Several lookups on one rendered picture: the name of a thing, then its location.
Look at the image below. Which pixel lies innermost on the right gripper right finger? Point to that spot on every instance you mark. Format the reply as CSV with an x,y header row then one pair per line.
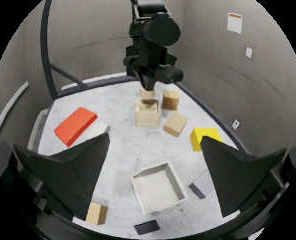
x,y
234,173

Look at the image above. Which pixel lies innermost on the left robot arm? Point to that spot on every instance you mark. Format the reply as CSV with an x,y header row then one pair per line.
x,y
161,31

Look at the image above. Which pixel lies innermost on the tan rectangular box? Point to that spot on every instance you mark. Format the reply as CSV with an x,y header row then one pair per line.
x,y
175,124

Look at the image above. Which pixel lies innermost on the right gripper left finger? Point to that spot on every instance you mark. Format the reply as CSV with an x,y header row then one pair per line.
x,y
72,174

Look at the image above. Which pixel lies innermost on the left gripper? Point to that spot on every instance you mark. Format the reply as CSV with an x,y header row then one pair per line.
x,y
150,55

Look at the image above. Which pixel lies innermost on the red flat rectangular slab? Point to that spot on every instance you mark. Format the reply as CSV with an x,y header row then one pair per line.
x,y
74,125

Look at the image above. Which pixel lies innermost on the tan cardboard cube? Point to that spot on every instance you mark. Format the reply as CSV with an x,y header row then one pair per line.
x,y
170,100
96,214

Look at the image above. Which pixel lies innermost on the yellow rectangular block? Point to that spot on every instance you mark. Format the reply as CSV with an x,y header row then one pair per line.
x,y
197,134

